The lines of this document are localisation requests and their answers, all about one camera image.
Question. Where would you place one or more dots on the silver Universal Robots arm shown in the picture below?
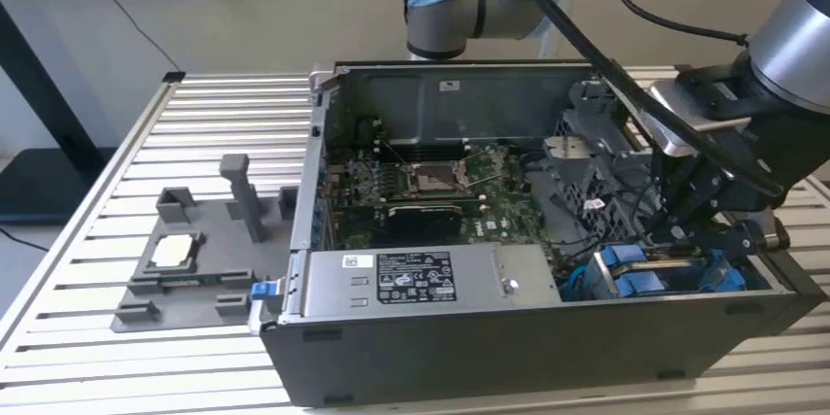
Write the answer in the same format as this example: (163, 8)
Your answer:
(447, 21)

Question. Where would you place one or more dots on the grey metal drive cage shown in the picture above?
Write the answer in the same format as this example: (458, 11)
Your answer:
(586, 121)

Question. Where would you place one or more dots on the green motherboard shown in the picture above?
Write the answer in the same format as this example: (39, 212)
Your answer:
(506, 211)

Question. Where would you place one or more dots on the silver power supply unit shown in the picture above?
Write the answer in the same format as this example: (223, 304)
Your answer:
(524, 264)

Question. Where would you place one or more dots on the CPU socket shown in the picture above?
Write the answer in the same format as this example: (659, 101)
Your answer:
(431, 182)

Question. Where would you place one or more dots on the black graphics card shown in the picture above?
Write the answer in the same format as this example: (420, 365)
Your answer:
(424, 225)

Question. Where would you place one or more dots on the small white case sticker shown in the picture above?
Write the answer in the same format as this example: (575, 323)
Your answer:
(447, 85)

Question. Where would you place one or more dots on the black open PC case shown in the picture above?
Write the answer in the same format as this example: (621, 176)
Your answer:
(486, 361)

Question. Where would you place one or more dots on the blue case latch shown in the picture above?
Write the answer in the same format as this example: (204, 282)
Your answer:
(259, 289)

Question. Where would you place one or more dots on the grey parts rack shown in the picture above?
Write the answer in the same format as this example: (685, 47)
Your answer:
(214, 220)

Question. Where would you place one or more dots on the silver CPU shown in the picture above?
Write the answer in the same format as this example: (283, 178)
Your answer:
(174, 251)

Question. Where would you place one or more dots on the black monitor stand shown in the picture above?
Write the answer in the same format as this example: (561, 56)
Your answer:
(39, 94)

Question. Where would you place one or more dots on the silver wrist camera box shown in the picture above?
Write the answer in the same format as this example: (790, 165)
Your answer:
(674, 147)

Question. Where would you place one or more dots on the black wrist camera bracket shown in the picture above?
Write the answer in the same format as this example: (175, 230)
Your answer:
(713, 89)

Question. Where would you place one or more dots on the black table corner bracket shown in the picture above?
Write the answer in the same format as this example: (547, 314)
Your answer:
(174, 77)

